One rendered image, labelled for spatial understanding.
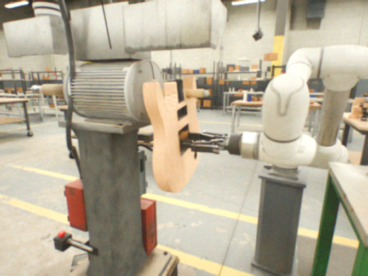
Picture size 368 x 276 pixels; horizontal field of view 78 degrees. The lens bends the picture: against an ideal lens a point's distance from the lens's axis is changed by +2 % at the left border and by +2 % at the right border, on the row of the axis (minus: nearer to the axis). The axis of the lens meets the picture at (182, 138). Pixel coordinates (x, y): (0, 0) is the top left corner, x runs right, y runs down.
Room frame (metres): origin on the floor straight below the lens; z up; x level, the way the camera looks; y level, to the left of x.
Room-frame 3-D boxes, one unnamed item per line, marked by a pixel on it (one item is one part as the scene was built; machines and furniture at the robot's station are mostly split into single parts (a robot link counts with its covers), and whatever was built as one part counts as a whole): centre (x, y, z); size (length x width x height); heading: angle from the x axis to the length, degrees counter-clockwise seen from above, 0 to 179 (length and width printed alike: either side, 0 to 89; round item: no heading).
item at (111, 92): (1.03, 0.29, 1.25); 0.41 x 0.27 x 0.26; 66
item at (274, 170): (1.42, -0.66, 0.73); 0.22 x 0.18 x 0.06; 59
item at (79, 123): (1.05, 0.35, 1.11); 0.36 x 0.24 x 0.04; 66
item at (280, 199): (1.41, -0.68, 0.35); 0.28 x 0.28 x 0.70; 59
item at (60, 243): (1.00, 0.55, 0.46); 0.25 x 0.07 x 0.08; 66
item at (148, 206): (1.20, 0.29, 0.49); 0.25 x 0.12 x 0.37; 66
